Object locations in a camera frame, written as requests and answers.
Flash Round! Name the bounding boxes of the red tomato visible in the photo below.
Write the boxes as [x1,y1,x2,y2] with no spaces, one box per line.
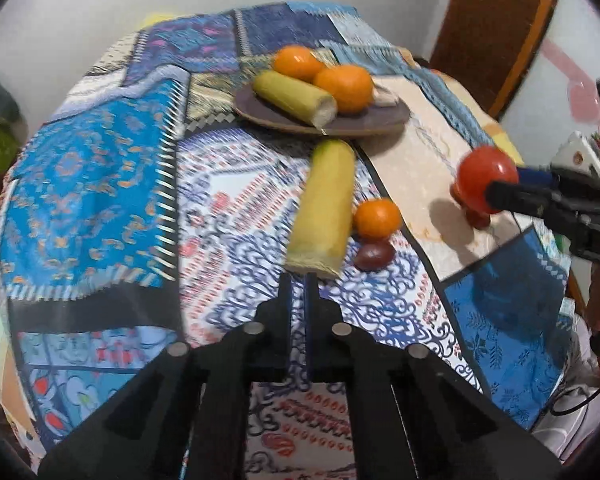
[455,145,519,214]

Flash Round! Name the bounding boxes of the dark red jujube fruit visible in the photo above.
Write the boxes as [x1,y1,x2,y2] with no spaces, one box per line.
[353,240,396,272]

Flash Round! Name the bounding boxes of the small mandarin orange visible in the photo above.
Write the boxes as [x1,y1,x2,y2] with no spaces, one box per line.
[353,198,402,240]

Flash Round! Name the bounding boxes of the pomelo segment peeled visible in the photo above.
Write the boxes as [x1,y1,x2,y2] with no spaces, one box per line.
[372,84,400,107]

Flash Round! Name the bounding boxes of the yellow corn cob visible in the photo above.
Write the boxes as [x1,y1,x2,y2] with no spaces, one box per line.
[284,139,356,280]
[251,70,338,129]

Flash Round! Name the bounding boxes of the large orange plain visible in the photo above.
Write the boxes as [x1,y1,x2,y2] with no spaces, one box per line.
[313,65,374,115]

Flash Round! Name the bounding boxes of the large orange with sticker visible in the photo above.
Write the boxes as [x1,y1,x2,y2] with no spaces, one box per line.
[272,44,326,82]

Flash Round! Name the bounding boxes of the orange yellow fleece blanket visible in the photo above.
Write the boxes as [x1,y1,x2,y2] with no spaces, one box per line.
[432,70,524,166]

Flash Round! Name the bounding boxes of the brown wooden door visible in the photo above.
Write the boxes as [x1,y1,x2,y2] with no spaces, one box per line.
[430,0,557,119]

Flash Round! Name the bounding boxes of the dark purple round plate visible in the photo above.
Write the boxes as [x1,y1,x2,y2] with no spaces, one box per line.
[234,84,411,138]

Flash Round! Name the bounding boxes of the blue patchwork patterned bedspread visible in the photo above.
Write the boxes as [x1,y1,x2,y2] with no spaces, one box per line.
[0,2,572,465]

